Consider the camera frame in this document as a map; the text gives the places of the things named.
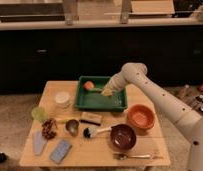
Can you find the wooden table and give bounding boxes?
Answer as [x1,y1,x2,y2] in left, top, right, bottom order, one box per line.
[19,81,171,168]

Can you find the black object on floor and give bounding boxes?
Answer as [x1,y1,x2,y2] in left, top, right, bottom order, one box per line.
[0,152,7,164]

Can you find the brown pine cone cluster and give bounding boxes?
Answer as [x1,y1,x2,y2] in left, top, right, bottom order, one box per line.
[42,118,57,140]

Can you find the metal fork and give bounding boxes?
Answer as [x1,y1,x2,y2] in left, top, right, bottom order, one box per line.
[113,153,150,160]

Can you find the items on floor right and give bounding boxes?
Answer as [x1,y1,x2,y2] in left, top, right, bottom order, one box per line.
[177,85,203,115]

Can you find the light green cup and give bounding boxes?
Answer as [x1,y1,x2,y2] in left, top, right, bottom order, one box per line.
[31,107,45,122]

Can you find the orange carrot piece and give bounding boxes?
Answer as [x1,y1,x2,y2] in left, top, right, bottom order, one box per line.
[83,81,94,91]

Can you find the dark brown bowl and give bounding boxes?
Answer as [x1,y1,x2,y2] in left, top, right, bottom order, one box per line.
[110,124,137,151]

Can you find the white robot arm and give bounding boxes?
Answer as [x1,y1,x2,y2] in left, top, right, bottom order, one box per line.
[102,63,203,171]

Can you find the orange bowl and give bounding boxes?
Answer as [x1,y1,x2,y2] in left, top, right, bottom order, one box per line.
[127,104,155,130]

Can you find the blue sponge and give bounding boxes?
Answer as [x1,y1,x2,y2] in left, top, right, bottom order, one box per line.
[50,139,72,164]

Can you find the white round container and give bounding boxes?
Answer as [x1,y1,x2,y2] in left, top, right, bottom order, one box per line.
[55,92,70,108]

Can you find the green plastic tray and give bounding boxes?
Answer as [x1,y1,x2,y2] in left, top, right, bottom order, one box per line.
[75,76,127,112]

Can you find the green pepper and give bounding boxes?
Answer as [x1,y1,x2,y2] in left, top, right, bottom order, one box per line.
[88,88,103,93]

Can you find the black brush with white handle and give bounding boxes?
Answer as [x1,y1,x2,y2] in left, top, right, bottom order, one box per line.
[83,126,113,138]

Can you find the wooden block sponge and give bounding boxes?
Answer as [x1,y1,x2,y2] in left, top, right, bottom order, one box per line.
[80,112,102,125]

